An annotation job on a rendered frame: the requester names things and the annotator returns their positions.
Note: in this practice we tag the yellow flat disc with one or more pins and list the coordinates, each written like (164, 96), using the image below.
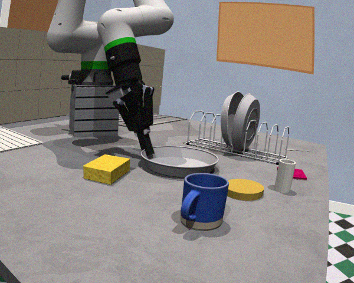
(243, 189)

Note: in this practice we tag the cream ribbed draining mat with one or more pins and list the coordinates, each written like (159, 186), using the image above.
(11, 140)

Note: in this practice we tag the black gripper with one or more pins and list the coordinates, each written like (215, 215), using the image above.
(137, 118)

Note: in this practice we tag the pink square tile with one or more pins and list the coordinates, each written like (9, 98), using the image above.
(299, 175)

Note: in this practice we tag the yellow sponge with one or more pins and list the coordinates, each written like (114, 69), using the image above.
(106, 169)

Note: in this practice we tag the blue ceramic mug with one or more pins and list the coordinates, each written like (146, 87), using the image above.
(203, 201)

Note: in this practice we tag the grey cup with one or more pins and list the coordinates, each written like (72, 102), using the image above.
(284, 175)

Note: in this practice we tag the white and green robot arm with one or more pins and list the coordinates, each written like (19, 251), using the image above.
(114, 34)

